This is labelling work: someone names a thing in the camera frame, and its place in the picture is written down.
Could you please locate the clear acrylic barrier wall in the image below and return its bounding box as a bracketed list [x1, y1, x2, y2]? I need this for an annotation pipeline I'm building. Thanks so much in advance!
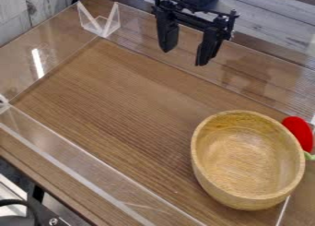
[0, 0, 315, 226]

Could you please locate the oval wooden bowl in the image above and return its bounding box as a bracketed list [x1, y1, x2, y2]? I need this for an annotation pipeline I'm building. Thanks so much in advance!
[191, 110, 306, 211]

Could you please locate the black metal table clamp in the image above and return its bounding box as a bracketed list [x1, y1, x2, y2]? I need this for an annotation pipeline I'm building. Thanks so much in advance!
[27, 185, 71, 226]

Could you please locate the red felt strawberry toy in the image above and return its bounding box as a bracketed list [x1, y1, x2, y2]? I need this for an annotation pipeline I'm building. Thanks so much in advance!
[281, 116, 315, 161]

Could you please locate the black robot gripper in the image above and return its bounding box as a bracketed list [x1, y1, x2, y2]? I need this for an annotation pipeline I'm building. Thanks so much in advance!
[152, 0, 239, 66]

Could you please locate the black cable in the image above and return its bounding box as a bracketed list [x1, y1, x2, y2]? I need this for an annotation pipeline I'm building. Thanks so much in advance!
[0, 198, 32, 209]

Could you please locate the clear acrylic corner bracket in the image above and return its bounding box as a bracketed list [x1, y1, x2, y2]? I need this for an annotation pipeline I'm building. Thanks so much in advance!
[76, 2, 120, 38]

